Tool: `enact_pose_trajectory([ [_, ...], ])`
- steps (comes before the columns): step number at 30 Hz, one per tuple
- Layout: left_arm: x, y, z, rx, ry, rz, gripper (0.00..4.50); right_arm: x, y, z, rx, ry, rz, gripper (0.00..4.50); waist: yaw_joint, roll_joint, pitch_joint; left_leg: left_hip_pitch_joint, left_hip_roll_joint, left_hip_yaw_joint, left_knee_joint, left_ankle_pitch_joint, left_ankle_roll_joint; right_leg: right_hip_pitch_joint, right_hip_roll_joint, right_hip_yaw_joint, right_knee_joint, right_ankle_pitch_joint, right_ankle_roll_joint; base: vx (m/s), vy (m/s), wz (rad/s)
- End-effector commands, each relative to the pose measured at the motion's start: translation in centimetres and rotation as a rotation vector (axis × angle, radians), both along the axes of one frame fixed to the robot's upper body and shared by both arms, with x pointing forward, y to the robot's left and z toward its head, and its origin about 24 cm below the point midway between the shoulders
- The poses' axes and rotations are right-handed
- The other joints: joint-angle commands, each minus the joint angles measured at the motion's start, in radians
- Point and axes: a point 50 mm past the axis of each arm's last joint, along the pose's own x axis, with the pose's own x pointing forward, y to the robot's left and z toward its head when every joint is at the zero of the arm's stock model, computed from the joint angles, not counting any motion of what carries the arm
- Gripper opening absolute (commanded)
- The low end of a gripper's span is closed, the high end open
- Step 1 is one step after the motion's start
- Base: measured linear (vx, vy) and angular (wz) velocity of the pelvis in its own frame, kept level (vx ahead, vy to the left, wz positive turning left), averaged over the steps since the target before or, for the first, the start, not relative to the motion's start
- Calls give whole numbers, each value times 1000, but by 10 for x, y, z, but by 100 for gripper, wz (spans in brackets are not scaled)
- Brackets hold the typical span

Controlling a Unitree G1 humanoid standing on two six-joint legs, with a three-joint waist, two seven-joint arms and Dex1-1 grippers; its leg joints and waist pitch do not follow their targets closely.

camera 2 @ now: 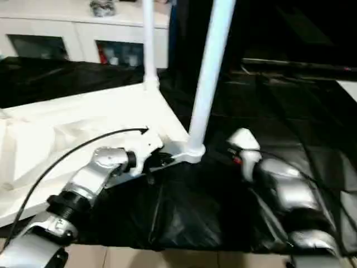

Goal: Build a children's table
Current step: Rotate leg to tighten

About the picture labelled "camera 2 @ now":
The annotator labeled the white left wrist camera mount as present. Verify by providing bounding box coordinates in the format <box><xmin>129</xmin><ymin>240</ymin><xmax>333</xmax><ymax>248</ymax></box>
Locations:
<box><xmin>131</xmin><ymin>131</ymin><xmax>164</xmax><ymax>178</ymax></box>

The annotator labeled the white cabinet with glass doors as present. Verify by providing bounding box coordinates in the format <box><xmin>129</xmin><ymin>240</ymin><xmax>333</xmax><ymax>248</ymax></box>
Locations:
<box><xmin>0</xmin><ymin>0</ymin><xmax>171</xmax><ymax>69</ymax></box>

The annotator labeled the black plastic mat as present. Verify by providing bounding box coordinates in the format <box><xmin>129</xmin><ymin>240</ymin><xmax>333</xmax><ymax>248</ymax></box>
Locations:
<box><xmin>0</xmin><ymin>55</ymin><xmax>357</xmax><ymax>255</ymax></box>

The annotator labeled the white plastic table top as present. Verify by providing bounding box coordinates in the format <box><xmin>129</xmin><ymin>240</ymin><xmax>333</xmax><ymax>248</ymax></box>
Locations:
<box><xmin>0</xmin><ymin>80</ymin><xmax>206</xmax><ymax>224</ymax></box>

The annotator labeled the black backdrop cloth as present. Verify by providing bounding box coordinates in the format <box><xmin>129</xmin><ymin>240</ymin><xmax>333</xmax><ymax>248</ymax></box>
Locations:
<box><xmin>167</xmin><ymin>0</ymin><xmax>357</xmax><ymax>82</ymax></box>

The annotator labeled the black bundle on cabinet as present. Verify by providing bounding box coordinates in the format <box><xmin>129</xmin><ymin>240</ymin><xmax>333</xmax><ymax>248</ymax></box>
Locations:
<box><xmin>89</xmin><ymin>0</ymin><xmax>117</xmax><ymax>17</ymax></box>

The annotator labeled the black metal rod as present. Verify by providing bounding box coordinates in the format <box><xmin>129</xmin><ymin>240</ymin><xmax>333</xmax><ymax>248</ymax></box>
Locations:
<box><xmin>241</xmin><ymin>58</ymin><xmax>357</xmax><ymax>75</ymax></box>

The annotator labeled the white plastic table leg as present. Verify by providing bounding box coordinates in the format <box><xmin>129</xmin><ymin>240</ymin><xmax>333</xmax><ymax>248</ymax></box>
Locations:
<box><xmin>141</xmin><ymin>0</ymin><xmax>160</xmax><ymax>92</ymax></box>
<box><xmin>187</xmin><ymin>0</ymin><xmax>237</xmax><ymax>164</ymax></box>

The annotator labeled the white flat panel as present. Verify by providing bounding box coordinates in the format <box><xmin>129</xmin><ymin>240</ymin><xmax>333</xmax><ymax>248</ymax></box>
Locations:
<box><xmin>336</xmin><ymin>80</ymin><xmax>357</xmax><ymax>103</ymax></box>

